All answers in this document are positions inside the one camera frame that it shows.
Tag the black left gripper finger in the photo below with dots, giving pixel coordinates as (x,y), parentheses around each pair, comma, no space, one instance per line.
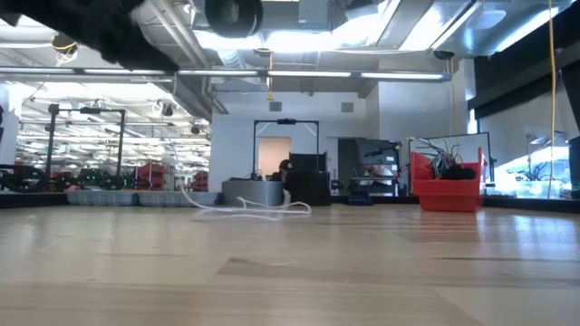
(136,50)

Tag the black frame with camera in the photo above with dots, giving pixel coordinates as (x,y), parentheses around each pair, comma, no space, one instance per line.
(286,121)

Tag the person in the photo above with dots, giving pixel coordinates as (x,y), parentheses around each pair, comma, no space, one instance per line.
(284,166)
(380,172)

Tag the black gantry frame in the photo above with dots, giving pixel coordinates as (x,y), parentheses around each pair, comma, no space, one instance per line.
(51,136)

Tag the grey wall vent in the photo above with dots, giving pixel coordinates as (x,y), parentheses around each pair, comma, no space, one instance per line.
(275,106)
(347,107)

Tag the black background robot arm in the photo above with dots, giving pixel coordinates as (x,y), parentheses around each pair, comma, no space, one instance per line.
(22,176)

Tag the red storage bin rack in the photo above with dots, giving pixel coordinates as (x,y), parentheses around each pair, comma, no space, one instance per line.
(151,174)

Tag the black monitor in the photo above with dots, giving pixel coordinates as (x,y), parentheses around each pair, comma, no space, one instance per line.
(380,151)

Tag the black dome camera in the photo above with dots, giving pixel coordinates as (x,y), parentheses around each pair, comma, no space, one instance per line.
(444,54)

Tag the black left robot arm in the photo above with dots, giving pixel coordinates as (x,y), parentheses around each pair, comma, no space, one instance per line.
(2,122)

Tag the long ceiling light strip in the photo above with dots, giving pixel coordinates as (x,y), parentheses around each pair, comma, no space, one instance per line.
(399,75)

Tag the white ceiling disc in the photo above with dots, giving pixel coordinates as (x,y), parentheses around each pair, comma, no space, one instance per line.
(487,19)

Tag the grey tray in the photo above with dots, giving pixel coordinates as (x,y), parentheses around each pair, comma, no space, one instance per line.
(249,192)

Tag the red plastic bin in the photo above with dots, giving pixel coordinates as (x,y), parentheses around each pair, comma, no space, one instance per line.
(446,197)

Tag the black box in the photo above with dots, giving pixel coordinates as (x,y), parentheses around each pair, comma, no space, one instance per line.
(308,185)

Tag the grey open tool case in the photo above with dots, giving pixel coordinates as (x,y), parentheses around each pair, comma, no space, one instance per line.
(113,198)

